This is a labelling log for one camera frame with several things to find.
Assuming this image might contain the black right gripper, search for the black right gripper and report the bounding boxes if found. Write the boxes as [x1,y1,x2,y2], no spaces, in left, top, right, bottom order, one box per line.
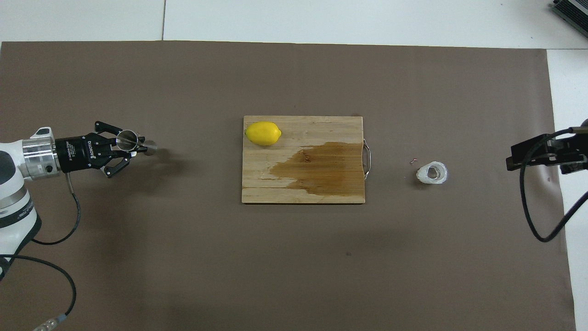
[506,119,588,175]

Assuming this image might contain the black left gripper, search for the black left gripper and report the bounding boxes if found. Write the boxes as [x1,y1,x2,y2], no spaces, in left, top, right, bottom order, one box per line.
[54,121,144,179]

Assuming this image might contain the steel double jigger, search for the steel double jigger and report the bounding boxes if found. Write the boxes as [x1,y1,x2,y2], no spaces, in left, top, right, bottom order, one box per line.
[116,130,158,157]

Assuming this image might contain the clear crinkled plastic cup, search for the clear crinkled plastic cup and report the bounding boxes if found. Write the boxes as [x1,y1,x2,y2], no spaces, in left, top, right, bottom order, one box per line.
[416,161,448,185]

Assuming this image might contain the black ribbed metal device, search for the black ribbed metal device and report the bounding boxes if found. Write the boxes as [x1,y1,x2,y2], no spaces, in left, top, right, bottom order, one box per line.
[551,0,588,26]

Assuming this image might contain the yellow lemon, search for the yellow lemon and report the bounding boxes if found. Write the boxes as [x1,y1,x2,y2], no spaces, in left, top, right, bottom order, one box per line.
[245,121,282,147]

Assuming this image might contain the wooden cutting board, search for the wooden cutting board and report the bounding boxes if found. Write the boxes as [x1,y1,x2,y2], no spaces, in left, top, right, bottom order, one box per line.
[242,115,366,205]

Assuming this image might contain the brown paper table mat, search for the brown paper table mat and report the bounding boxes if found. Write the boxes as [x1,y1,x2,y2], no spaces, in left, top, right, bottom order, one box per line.
[0,40,577,331]

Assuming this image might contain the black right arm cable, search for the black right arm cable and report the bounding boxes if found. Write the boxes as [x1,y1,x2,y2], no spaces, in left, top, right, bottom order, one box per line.
[519,128,588,243]

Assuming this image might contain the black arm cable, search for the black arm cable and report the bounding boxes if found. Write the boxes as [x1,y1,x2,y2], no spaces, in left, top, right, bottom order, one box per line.
[0,174,82,331]
[519,128,588,243]

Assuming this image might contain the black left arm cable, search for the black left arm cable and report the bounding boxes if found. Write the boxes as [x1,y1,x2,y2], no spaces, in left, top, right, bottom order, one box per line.
[0,174,82,331]

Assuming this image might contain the metal cutting board handle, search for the metal cutting board handle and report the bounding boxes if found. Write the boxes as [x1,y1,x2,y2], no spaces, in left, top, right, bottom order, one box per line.
[362,139,372,180]

